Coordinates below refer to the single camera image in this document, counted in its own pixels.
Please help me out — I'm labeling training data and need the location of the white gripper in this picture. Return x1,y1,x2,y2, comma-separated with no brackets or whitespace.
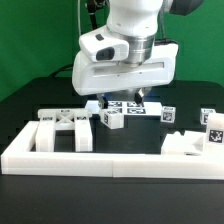
72,43,178,109

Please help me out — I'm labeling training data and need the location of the white chair seat part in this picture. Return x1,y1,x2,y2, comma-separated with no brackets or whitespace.
161,131,205,156

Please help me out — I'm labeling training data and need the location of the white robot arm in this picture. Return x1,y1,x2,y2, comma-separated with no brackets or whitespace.
72,0,204,108

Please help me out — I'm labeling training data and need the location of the white chair back part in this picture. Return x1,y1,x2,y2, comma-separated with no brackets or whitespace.
35,108,93,152

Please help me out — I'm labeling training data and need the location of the white tag sheet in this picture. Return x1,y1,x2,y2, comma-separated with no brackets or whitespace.
84,99,164,118

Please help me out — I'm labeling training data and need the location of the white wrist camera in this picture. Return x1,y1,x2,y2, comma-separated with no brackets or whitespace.
79,26,129,62

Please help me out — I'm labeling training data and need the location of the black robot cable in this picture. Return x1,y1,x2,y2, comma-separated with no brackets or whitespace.
49,63,75,78

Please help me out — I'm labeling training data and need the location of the white thin cable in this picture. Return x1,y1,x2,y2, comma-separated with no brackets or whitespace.
77,0,83,38

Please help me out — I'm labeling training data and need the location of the white U-shaped fence frame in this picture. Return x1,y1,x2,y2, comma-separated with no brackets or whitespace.
1,121,224,180

